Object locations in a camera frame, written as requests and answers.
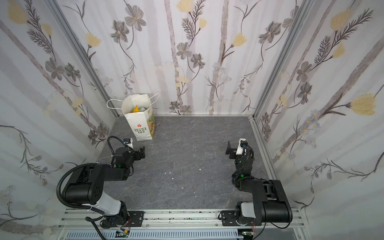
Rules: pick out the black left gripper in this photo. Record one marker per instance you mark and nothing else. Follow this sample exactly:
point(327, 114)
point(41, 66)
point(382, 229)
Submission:
point(137, 153)

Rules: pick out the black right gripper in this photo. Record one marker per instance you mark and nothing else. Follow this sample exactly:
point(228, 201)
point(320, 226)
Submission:
point(235, 152)

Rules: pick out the white paper shopping bag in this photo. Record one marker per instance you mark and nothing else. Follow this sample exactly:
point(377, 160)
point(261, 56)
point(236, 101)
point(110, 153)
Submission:
point(142, 123)

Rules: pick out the yellow snack packet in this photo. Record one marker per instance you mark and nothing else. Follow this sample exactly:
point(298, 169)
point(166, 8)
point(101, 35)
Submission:
point(135, 110)

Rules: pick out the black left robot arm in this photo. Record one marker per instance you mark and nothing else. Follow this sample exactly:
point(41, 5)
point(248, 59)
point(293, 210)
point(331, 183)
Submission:
point(82, 187)

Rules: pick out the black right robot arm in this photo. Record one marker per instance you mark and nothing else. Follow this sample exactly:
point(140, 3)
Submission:
point(269, 202)

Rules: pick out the small green circuit board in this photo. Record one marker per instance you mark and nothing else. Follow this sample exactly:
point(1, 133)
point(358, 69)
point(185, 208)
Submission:
point(122, 234)

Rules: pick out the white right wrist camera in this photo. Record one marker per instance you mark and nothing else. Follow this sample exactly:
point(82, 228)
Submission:
point(242, 143)

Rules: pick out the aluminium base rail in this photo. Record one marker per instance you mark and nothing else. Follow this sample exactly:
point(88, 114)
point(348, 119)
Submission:
point(179, 225)

